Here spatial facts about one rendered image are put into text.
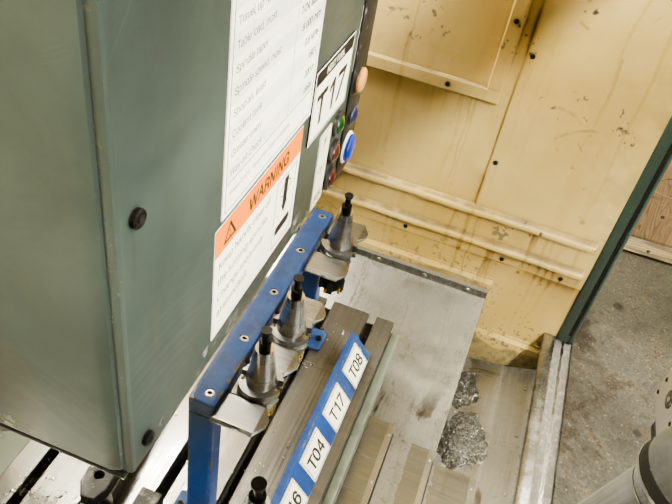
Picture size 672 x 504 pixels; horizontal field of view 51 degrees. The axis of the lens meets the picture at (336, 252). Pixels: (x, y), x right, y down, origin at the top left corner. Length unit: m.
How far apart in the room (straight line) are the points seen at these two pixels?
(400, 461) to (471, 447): 0.21
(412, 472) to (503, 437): 0.28
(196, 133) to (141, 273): 0.08
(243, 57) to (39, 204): 0.15
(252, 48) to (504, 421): 1.45
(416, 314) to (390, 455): 0.35
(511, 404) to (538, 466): 0.29
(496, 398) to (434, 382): 0.21
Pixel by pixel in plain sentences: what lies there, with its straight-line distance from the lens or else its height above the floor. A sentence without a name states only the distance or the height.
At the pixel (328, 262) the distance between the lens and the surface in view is 1.19.
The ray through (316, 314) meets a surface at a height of 1.22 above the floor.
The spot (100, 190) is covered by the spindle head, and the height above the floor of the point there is 1.81.
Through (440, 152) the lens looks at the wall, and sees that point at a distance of 1.57.
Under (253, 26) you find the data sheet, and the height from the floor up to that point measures 1.83.
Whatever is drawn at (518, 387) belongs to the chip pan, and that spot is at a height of 0.67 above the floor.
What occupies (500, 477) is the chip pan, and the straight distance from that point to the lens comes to 1.69.
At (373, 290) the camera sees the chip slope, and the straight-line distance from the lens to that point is 1.74.
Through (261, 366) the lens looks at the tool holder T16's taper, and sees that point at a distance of 0.95.
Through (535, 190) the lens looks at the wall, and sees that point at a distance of 1.58.
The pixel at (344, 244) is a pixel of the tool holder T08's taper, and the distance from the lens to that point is 1.20.
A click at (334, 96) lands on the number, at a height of 1.70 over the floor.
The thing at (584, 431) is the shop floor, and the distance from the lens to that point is 2.77.
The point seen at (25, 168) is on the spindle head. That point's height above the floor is 1.81.
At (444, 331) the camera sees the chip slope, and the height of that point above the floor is 0.80.
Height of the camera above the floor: 2.01
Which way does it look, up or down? 41 degrees down
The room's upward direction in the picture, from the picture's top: 11 degrees clockwise
